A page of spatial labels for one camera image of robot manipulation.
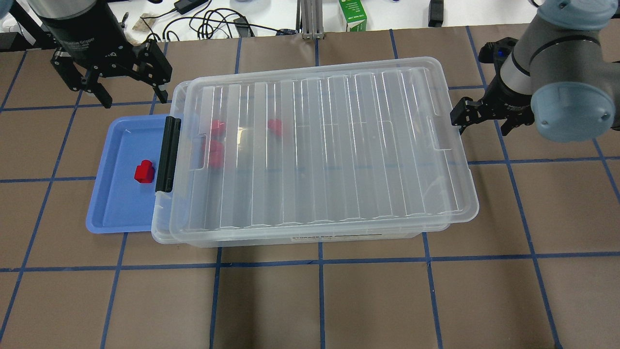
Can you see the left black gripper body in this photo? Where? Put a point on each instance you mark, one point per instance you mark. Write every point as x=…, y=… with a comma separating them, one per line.
x=83, y=41

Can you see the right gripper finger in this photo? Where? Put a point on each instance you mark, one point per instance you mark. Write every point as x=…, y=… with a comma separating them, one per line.
x=509, y=125
x=464, y=125

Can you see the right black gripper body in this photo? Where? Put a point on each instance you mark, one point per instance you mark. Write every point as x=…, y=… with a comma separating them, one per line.
x=509, y=98

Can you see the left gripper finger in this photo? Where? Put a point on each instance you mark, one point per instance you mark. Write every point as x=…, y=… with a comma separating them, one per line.
x=161, y=91
x=100, y=93

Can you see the red block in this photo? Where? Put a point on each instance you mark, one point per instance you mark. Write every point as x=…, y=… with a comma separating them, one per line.
x=277, y=127
x=218, y=128
x=215, y=156
x=144, y=172

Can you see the clear plastic box lid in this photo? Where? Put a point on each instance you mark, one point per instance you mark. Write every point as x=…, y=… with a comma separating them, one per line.
x=324, y=150

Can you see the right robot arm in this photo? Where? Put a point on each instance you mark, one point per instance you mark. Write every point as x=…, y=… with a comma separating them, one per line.
x=553, y=77

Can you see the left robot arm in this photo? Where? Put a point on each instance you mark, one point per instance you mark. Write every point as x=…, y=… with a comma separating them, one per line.
x=51, y=5

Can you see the blue plastic tray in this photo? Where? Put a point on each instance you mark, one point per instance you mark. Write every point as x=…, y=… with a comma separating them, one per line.
x=119, y=203

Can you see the clear plastic storage box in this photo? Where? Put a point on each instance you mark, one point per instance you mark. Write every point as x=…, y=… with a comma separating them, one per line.
x=193, y=228

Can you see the snack bag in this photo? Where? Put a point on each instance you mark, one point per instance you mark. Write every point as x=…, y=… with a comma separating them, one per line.
x=144, y=24

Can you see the black power adapter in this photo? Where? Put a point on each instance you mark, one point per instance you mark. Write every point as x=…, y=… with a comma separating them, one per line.
x=244, y=29

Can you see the green white carton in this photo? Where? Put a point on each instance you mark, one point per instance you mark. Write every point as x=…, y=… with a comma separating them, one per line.
x=353, y=15

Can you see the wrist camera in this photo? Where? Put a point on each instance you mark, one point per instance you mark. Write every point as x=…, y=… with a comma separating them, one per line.
x=497, y=52

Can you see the black box latch handle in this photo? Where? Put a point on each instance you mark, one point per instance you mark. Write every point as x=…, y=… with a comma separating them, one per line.
x=168, y=156

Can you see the aluminium frame post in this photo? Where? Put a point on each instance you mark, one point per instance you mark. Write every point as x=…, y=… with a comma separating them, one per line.
x=309, y=19

